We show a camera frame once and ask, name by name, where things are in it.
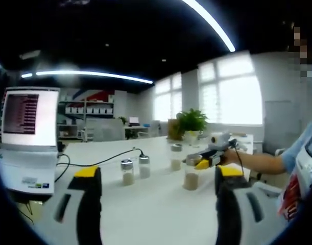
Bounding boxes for potted green plant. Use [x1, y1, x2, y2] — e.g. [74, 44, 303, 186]
[176, 108, 209, 146]

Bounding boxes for white chest-worn device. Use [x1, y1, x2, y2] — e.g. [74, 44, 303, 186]
[295, 139, 312, 184]

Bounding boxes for black table cable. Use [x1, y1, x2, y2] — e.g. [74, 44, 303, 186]
[55, 146, 149, 183]

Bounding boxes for tall seasoning bottle white contents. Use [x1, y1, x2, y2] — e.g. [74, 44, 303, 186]
[170, 143, 183, 172]

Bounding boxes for small glass seasoning bottle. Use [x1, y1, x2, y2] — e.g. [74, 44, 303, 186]
[138, 154, 151, 179]
[119, 158, 135, 186]

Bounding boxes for grey storage shelf rack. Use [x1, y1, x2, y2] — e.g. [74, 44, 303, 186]
[57, 96, 115, 140]

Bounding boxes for grey mesh office chair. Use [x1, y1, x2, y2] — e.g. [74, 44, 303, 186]
[85, 118, 126, 141]

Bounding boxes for row of white storage bins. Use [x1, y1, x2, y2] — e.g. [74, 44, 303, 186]
[65, 107, 113, 115]

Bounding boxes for person's right hand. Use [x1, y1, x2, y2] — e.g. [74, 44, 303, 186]
[223, 149, 242, 165]

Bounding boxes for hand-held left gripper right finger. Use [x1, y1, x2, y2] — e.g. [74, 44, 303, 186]
[214, 165, 286, 245]

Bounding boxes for white ceiling air vent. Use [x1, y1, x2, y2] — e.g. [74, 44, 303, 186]
[19, 50, 41, 60]

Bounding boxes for long ceiling light strip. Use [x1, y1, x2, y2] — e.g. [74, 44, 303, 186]
[182, 0, 236, 53]
[20, 70, 154, 84]

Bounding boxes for brown cardboard box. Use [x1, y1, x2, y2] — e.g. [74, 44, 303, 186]
[167, 118, 183, 140]

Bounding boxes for person in blue shirt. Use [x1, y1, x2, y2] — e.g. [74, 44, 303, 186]
[278, 119, 312, 220]

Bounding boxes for narrow bright window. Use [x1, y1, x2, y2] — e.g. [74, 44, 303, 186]
[153, 72, 183, 122]

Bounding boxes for white open laptop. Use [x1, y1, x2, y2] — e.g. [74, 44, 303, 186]
[0, 86, 61, 197]

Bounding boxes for tall seasoning bottle brown contents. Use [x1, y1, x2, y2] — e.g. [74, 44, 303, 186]
[182, 157, 200, 191]

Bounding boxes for large bright window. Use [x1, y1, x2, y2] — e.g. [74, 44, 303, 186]
[198, 55, 263, 126]

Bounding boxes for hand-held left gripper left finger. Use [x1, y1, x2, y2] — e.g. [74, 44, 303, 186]
[42, 166, 102, 245]

